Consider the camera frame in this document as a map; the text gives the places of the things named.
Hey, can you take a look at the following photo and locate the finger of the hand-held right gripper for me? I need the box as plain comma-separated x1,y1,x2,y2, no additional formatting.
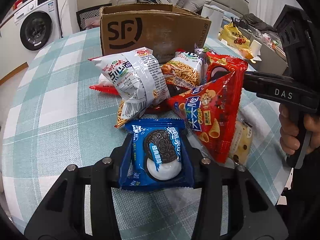
213,70,269,94

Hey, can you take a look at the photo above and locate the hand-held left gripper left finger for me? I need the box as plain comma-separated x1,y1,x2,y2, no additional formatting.
24,134,133,240

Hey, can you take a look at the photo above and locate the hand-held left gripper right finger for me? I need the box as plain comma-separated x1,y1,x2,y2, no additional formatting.
184,130,285,240

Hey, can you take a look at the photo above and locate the blue cookie packet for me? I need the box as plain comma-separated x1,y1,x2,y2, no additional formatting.
118,118,195,192

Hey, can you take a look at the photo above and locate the noodle snack packet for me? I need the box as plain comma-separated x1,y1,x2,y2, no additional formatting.
160,51,208,90
115,91,164,128

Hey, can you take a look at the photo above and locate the clear cake packet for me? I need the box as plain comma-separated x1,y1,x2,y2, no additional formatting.
226,119,253,167

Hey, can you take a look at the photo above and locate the red triangular snack packet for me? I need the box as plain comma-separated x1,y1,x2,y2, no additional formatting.
166,51,248,164

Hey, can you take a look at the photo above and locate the white snack packet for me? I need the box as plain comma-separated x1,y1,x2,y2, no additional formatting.
89,46,170,120

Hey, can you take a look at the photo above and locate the brown cardboard box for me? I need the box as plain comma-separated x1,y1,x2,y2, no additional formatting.
99,4,212,63

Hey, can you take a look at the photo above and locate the person's right forearm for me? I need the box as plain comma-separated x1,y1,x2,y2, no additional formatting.
275,149,320,240

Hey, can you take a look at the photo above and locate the person's right hand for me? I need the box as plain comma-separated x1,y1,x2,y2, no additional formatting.
279,104,320,155

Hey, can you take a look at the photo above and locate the white paper roll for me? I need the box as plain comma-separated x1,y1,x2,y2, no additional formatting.
250,39,262,57

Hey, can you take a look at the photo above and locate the yellow plastic bag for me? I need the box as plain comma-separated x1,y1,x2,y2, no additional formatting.
219,22,251,50

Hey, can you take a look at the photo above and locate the white bin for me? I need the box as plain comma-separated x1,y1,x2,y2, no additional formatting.
201,4,225,30

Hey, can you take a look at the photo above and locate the checked tablecloth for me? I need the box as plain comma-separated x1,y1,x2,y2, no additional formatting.
1,26,288,240

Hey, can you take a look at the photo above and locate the black patterned cushion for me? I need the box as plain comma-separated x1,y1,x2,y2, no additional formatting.
76,7,103,30

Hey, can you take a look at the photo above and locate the white washing machine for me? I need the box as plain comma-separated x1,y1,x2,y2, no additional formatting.
14,0,62,52

